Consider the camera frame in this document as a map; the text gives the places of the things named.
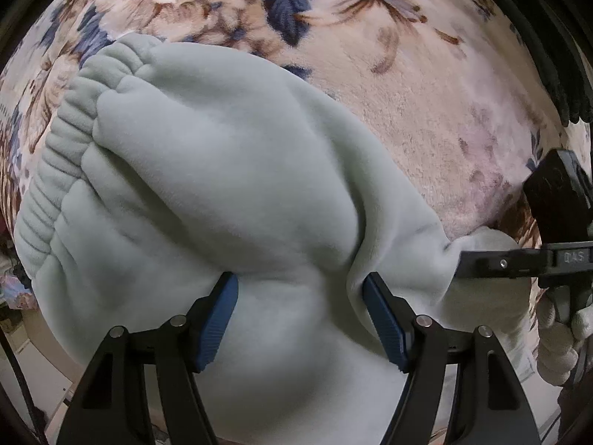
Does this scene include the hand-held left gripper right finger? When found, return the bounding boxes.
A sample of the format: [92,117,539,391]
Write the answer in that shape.
[361,272,543,445]

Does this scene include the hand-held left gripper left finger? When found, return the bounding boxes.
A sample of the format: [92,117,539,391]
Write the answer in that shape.
[56,271,240,445]

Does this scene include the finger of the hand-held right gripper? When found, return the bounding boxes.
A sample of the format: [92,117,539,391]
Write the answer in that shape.
[456,249,551,281]

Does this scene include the pale green fleece pants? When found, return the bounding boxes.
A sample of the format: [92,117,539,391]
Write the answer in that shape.
[13,33,539,445]

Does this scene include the person's right hand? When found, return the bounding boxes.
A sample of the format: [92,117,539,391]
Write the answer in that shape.
[536,287,593,383]

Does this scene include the dark green cloth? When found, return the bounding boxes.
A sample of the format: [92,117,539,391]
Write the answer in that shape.
[466,0,593,127]

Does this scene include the colourful clothes pile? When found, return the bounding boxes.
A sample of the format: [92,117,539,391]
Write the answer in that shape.
[0,222,39,311]

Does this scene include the floral plush blanket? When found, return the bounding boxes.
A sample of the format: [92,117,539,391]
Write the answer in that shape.
[0,0,593,316]

